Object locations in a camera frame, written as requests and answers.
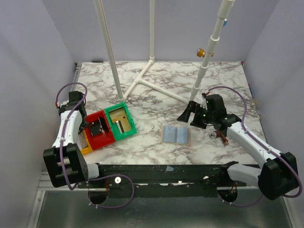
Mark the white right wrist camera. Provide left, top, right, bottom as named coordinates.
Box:
left=200, top=93, right=209, bottom=109

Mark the green plastic bin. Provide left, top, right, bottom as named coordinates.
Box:
left=104, top=102, right=137, bottom=141

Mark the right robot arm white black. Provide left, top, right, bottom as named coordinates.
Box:
left=177, top=94, right=303, bottom=200

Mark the silver VIP credit card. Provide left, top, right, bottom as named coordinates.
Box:
left=98, top=117, right=109, bottom=134

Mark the orange knob on pipe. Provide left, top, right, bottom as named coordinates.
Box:
left=196, top=48, right=206, bottom=58

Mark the aluminium extrusion rail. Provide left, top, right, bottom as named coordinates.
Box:
left=43, top=73, right=87, bottom=190

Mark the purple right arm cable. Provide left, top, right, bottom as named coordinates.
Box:
left=205, top=86, right=304, bottom=207

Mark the white PVC pipe frame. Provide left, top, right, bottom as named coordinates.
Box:
left=94, top=0, right=236, bottom=105

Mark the beige card holder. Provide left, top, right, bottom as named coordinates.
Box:
left=161, top=125, right=190, bottom=145

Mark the red plastic bin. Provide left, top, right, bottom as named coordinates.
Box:
left=85, top=110, right=115, bottom=151

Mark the silver card under sleeve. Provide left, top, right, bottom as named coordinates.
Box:
left=162, top=126, right=177, bottom=143

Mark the yellow plastic bin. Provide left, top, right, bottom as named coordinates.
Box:
left=79, top=130, right=93, bottom=155

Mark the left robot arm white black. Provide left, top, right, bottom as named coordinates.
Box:
left=43, top=91, right=105, bottom=188

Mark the gold credit card in bin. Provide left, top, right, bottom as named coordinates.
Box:
left=109, top=107, right=131, bottom=133

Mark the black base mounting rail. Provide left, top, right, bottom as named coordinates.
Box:
left=80, top=165, right=234, bottom=199

